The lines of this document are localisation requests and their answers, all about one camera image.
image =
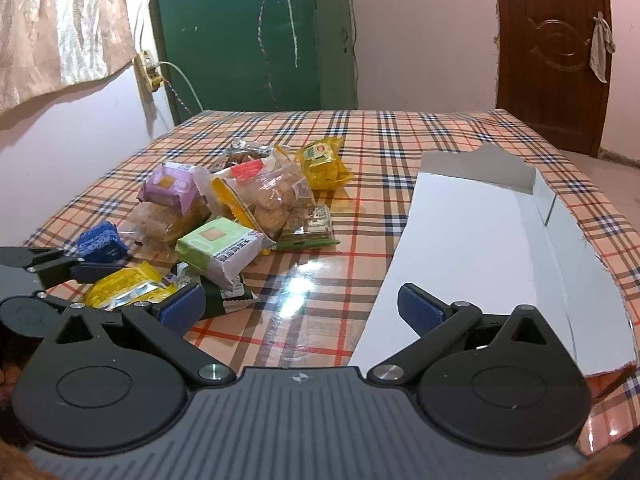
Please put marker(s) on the brown wooden door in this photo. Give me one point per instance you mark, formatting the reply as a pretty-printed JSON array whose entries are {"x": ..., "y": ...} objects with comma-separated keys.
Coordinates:
[{"x": 544, "y": 76}]

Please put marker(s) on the yellow wall power socket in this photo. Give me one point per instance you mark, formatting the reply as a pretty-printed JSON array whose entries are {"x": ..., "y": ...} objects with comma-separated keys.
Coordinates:
[{"x": 148, "y": 70}]

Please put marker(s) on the white cardboard box tray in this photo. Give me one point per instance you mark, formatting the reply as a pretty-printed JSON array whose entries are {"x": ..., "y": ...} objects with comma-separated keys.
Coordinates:
[{"x": 485, "y": 227}]

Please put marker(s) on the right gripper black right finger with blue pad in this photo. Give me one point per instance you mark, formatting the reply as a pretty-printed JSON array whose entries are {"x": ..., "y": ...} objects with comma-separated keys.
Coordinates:
[{"x": 439, "y": 326}]

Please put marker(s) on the dark green white snack packet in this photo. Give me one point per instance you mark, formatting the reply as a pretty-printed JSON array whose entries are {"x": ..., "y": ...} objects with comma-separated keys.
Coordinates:
[{"x": 219, "y": 301}]

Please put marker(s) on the clear bag of biscuits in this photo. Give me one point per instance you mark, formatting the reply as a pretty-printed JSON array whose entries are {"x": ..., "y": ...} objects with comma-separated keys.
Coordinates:
[{"x": 261, "y": 194}]

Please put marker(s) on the purple snack packet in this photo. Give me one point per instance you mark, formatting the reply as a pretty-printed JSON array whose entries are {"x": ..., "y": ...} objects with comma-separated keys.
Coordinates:
[{"x": 171, "y": 185}]

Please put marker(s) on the yellow foil snack packet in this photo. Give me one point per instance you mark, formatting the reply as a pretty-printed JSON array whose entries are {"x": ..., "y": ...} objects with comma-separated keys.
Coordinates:
[{"x": 127, "y": 286}]

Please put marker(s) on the light green snack packet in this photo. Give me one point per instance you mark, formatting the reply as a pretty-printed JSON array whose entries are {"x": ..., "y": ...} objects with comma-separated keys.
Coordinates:
[{"x": 221, "y": 249}]

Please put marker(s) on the clear bag brown nuts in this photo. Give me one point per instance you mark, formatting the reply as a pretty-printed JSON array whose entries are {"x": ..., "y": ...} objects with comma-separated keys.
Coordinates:
[{"x": 238, "y": 152}]

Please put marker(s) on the clear packet brown cake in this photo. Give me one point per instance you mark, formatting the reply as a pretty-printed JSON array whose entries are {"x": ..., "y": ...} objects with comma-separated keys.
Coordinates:
[{"x": 156, "y": 228}]

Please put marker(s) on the small green edged candy packet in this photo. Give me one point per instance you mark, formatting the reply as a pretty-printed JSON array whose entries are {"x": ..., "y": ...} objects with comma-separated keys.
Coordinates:
[{"x": 307, "y": 227}]

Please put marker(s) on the yellow soft bread packet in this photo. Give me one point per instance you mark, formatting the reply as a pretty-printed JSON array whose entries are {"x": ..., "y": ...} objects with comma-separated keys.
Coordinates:
[{"x": 321, "y": 164}]

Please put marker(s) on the plaid plastic tablecloth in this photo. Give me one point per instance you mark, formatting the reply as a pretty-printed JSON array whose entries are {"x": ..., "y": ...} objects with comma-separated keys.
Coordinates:
[{"x": 314, "y": 303}]

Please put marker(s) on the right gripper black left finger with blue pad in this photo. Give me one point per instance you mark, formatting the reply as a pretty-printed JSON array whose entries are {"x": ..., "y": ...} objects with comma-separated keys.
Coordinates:
[{"x": 163, "y": 325}]

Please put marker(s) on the finger of the blue pad left gripper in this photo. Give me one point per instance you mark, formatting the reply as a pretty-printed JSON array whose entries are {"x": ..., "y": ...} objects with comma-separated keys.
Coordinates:
[{"x": 101, "y": 244}]

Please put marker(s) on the beige patterned curtain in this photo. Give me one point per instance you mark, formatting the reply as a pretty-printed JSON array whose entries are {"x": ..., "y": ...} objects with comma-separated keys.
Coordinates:
[{"x": 50, "y": 45}]

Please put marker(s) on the grey cloth on door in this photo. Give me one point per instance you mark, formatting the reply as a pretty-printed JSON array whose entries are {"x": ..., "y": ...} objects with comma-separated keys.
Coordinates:
[{"x": 602, "y": 44}]

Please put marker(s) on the green metal cabinet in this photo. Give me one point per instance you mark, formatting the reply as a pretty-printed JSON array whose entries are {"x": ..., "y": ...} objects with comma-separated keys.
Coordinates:
[{"x": 256, "y": 55}]

